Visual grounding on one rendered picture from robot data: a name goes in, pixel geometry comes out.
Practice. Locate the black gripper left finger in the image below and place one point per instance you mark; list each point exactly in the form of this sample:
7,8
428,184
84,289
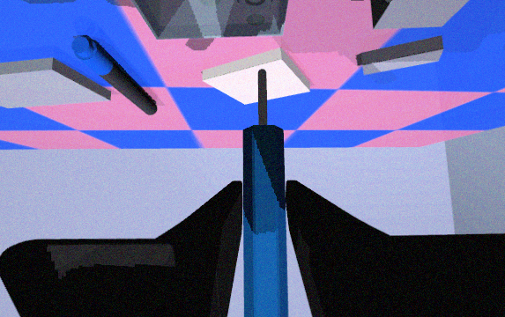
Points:
188,271

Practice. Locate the white flat square block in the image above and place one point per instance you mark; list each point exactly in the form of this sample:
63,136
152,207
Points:
238,79

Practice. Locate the grey keyboard with white letter keys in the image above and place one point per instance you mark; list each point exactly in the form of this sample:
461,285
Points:
170,20

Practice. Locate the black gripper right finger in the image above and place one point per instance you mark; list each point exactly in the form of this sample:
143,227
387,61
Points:
351,269

